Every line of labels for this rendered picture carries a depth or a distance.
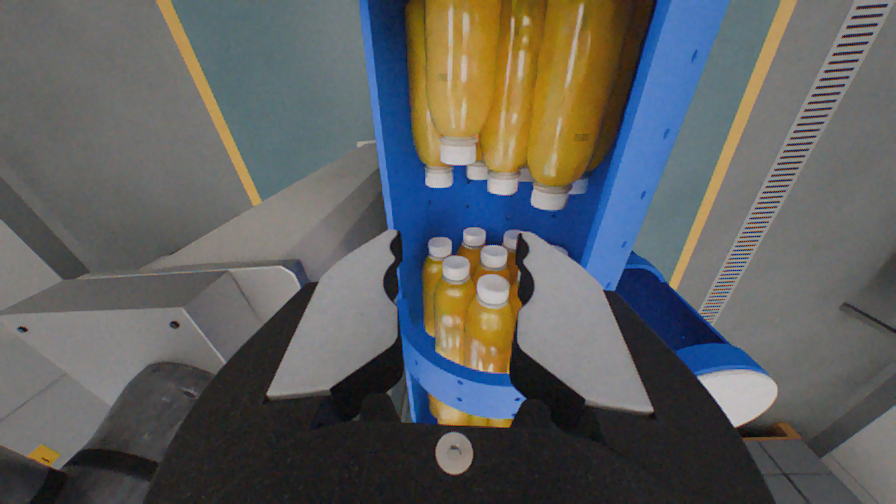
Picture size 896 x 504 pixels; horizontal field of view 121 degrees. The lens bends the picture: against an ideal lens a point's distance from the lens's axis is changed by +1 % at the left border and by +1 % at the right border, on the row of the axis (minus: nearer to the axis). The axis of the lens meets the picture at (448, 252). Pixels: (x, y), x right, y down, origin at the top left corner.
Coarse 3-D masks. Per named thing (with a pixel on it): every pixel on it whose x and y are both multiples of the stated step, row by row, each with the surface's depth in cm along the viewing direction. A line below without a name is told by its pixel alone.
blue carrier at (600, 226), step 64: (384, 0) 26; (704, 0) 14; (384, 64) 27; (640, 64) 15; (704, 64) 17; (384, 128) 29; (640, 128) 16; (384, 192) 31; (448, 192) 44; (640, 192) 19; (576, 256) 40; (448, 384) 30
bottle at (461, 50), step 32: (448, 0) 20; (480, 0) 20; (448, 32) 22; (480, 32) 22; (448, 64) 23; (480, 64) 23; (448, 96) 24; (480, 96) 24; (448, 128) 26; (480, 128) 27
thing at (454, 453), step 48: (336, 432) 4; (384, 432) 4; (432, 432) 4; (480, 432) 4; (528, 432) 4; (240, 480) 4; (288, 480) 4; (336, 480) 4; (384, 480) 4; (432, 480) 4; (480, 480) 4; (528, 480) 4; (576, 480) 4; (624, 480) 4
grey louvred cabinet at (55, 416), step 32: (0, 352) 101; (32, 352) 99; (0, 384) 87; (32, 384) 86; (64, 384) 88; (0, 416) 77; (32, 416) 81; (64, 416) 87; (96, 416) 95; (32, 448) 80; (64, 448) 86
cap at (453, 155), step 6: (474, 144) 29; (444, 150) 28; (450, 150) 28; (456, 150) 27; (462, 150) 27; (468, 150) 28; (474, 150) 28; (444, 156) 28; (450, 156) 28; (456, 156) 28; (462, 156) 28; (468, 156) 28; (474, 156) 29; (444, 162) 29; (450, 162) 28; (456, 162) 28; (462, 162) 28; (468, 162) 28
